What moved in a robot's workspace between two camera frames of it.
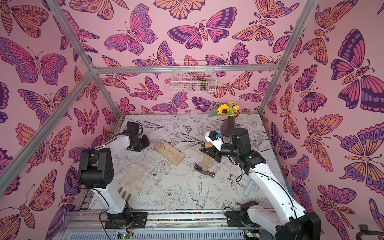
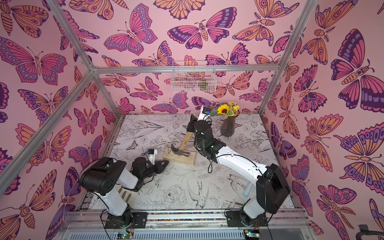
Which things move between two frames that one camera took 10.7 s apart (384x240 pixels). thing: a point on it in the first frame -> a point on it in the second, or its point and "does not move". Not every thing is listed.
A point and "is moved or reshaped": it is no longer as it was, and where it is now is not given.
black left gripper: [147, 143] -> [158, 167]
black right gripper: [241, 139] -> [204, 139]
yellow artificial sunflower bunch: [229, 109] does not move
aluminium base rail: [90, 225] does not move
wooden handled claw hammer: [206, 161] -> [180, 151]
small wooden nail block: [170, 152] is moved or reshaped
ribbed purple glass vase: [228, 125] does not move
